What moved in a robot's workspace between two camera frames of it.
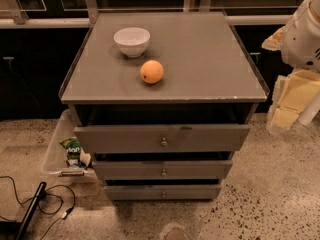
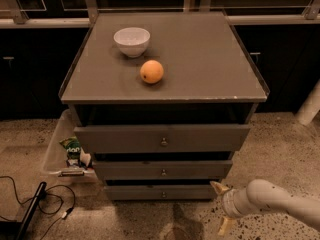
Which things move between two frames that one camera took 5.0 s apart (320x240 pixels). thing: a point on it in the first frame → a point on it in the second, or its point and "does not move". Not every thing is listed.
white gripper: [300, 42] → [227, 201]
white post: [310, 110] does not move
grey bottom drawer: [162, 192] does not move
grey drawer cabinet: [170, 140] does not move
